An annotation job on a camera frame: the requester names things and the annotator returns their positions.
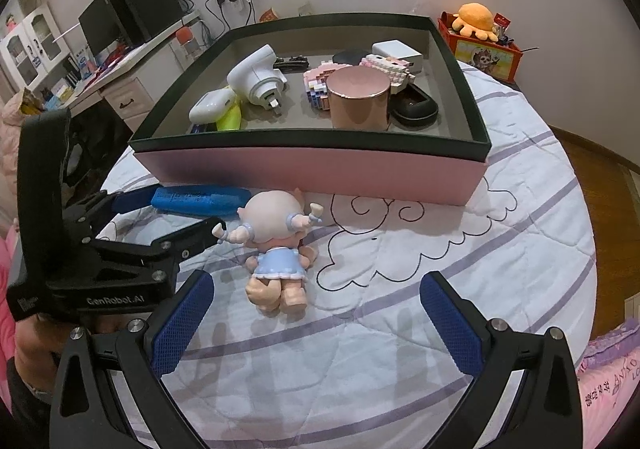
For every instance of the black hair clip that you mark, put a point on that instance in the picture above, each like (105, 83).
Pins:
(290, 63)

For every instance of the black round disc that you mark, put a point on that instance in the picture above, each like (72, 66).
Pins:
(350, 57)

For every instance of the white square charger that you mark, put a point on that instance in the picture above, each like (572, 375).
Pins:
(397, 54)

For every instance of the pink box with dark rim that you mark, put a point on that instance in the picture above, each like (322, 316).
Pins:
(310, 174)

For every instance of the rose gold candle jar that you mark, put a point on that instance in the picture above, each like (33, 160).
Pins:
(359, 101)

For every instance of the white desk with drawers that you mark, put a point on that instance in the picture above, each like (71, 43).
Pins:
(130, 94)

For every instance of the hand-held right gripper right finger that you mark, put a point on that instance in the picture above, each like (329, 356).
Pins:
(452, 324)

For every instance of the white earbuds case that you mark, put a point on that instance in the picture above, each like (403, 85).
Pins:
(212, 105)

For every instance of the yellow highlighter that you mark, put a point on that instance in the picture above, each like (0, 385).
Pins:
(230, 118)

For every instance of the pink padded jacket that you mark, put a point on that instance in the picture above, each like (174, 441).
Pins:
(10, 154)

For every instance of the black computer monitor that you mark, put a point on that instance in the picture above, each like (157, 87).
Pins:
(100, 29)

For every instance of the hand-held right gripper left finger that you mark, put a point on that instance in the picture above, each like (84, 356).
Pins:
(180, 324)

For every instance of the pink building block figure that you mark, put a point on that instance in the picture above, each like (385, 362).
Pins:
(315, 84)

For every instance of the pink printed bedding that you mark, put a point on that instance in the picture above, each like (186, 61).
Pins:
(612, 389)

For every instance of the orange cap bottle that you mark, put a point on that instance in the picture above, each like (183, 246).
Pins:
(187, 44)

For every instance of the orange octopus plush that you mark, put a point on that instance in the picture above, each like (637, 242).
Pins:
(475, 19)

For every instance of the person's left hand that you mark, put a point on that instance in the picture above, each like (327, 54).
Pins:
(35, 349)

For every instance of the doll figurine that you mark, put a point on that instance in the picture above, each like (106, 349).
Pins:
(277, 249)

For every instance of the black oval case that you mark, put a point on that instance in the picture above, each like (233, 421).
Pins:
(414, 106)

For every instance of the person's left forearm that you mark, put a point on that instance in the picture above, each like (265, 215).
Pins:
(27, 421)

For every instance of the white glass door cabinet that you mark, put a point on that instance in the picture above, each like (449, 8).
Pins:
(30, 49)

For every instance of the blue plastic comb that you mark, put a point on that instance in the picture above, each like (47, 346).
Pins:
(200, 201)

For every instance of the white cylindrical plug adapter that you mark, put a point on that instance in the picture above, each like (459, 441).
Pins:
(252, 79)

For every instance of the red printed storage box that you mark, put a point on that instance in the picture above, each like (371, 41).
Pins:
(482, 56)

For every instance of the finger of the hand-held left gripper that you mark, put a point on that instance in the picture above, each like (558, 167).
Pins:
(200, 234)
(132, 199)

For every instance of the black chair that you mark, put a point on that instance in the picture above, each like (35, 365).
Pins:
(95, 154)

